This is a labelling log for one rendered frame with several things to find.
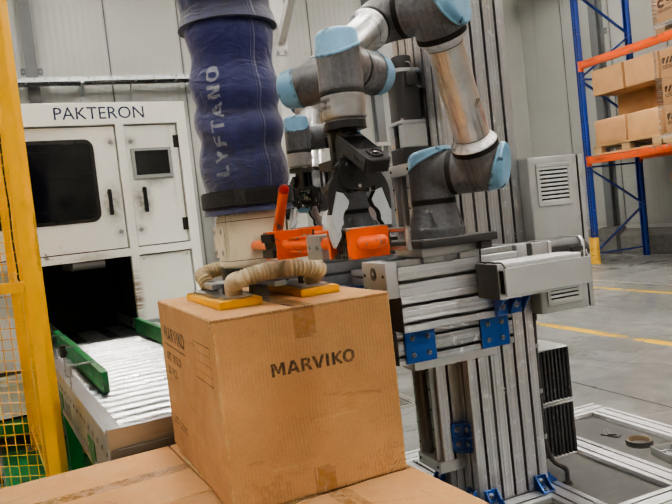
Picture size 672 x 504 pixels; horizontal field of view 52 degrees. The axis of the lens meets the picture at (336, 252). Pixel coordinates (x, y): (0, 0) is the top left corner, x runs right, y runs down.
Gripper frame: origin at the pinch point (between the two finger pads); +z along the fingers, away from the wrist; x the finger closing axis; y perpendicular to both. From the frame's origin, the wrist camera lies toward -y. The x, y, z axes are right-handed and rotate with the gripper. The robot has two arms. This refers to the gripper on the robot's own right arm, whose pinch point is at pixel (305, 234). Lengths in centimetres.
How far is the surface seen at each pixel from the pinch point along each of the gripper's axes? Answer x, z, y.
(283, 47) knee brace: 117, -137, -297
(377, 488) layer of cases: -16, 53, 65
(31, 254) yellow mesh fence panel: -76, -3, -78
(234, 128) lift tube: -30, -27, 40
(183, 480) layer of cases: -50, 53, 31
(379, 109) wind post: 507, -183, -862
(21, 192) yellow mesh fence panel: -76, -25, -78
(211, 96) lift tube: -34, -35, 37
